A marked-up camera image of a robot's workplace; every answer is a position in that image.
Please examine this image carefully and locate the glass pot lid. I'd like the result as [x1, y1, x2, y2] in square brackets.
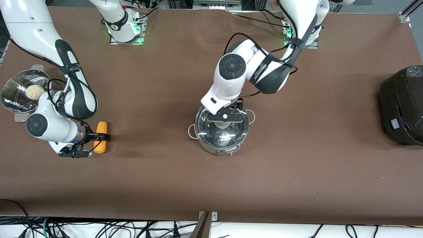
[194, 106, 250, 147]

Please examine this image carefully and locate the silver table edge bracket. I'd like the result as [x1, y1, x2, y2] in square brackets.
[198, 211, 218, 222]

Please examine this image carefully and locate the black looped cable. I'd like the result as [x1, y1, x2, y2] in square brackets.
[0, 198, 32, 238]

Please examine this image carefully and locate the dark angled bar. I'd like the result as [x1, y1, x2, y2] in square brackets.
[190, 212, 212, 238]

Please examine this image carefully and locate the black rice cooker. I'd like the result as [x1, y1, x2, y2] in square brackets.
[378, 64, 423, 146]

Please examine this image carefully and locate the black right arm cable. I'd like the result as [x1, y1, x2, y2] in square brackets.
[0, 26, 99, 152]

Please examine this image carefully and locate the stainless steel electric pot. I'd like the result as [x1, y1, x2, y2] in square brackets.
[188, 106, 256, 156]

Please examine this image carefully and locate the stainless steel steamer pot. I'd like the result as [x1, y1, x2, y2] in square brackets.
[1, 64, 53, 123]

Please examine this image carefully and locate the brown table cover mat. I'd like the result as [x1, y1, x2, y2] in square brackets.
[0, 6, 423, 226]

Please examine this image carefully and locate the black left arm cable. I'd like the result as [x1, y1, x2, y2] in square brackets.
[224, 7, 299, 97]

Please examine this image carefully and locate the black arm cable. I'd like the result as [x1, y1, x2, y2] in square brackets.
[224, 7, 299, 97]
[0, 26, 99, 152]

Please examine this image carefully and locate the black cable on table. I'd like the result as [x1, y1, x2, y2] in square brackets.
[228, 9, 288, 28]

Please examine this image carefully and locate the grey metal box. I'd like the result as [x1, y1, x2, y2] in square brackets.
[193, 0, 242, 10]

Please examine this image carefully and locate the yellow corn cob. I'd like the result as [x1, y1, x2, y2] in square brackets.
[93, 121, 108, 154]

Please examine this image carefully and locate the white steamed bun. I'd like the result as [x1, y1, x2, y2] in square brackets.
[26, 85, 45, 100]

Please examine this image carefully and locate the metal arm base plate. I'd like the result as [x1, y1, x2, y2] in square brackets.
[284, 18, 319, 49]
[109, 15, 146, 45]

